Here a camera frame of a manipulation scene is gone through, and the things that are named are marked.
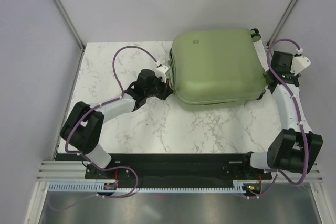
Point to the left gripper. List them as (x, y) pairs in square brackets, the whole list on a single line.
[(166, 90)]

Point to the green suitcase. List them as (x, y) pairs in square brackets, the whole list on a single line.
[(215, 68)]

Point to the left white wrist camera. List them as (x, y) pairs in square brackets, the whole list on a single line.
[(162, 71)]

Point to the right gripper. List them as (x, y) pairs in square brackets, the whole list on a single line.
[(265, 73)]

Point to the right aluminium frame post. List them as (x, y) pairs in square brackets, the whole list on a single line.
[(286, 14)]

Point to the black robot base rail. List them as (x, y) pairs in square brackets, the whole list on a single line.
[(179, 171)]

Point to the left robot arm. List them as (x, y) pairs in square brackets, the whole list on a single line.
[(83, 126)]

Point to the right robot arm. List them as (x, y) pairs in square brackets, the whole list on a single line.
[(296, 147)]

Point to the left aluminium frame post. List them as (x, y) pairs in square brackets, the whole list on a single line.
[(66, 18)]

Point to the aluminium frame post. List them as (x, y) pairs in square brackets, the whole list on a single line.
[(286, 14), (66, 18)]

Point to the green suitcase wheel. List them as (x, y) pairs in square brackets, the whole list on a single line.
[(255, 35)]

